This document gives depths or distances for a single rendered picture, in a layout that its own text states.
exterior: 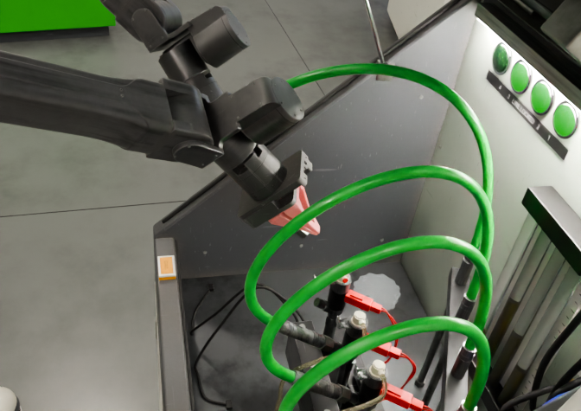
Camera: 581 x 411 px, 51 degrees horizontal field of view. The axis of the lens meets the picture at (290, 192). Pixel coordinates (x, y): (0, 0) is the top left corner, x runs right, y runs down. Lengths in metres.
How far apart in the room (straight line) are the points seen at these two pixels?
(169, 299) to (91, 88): 0.56
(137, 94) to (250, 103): 0.12
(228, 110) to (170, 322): 0.47
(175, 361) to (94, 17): 3.35
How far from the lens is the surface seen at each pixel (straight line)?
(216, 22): 0.86
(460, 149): 1.13
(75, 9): 4.13
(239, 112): 0.67
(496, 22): 0.99
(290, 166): 0.76
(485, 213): 0.77
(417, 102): 1.14
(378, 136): 1.15
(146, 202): 2.78
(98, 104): 0.60
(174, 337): 1.03
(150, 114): 0.62
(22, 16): 4.12
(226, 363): 1.15
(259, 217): 0.76
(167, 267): 1.12
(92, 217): 2.72
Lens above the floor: 1.76
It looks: 38 degrees down
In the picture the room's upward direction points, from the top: 8 degrees clockwise
